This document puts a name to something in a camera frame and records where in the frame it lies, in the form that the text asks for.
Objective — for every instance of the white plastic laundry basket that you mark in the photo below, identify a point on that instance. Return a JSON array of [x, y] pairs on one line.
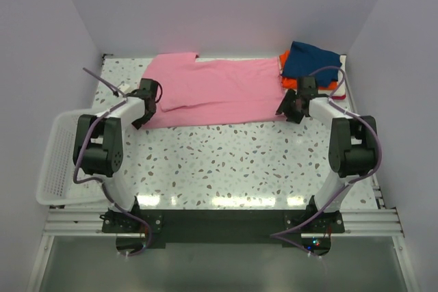
[[55, 183]]

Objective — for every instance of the folded blue t shirt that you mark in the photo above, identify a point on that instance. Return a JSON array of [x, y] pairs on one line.
[[304, 59]]

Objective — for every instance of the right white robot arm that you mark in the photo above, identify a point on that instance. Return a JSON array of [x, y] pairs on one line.
[[353, 152]]

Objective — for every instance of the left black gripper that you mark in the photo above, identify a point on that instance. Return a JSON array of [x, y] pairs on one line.
[[137, 124]]

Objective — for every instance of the folded white t shirt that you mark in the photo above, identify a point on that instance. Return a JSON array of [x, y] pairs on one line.
[[341, 83]]

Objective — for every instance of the folded orange t shirt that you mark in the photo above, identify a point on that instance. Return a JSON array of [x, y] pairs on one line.
[[292, 83]]

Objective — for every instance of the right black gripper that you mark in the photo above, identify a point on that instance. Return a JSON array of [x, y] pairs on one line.
[[285, 107]]

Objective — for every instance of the aluminium frame rail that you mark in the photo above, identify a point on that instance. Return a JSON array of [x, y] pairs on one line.
[[357, 223]]

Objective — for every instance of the pink t shirt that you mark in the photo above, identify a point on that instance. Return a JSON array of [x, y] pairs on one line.
[[214, 92]]

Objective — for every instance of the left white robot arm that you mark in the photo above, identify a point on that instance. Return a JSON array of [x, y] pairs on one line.
[[98, 151]]

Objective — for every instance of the folded red t shirt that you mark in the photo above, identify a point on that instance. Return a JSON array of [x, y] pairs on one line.
[[338, 98]]

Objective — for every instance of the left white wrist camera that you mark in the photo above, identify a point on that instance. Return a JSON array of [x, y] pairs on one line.
[[125, 88]]

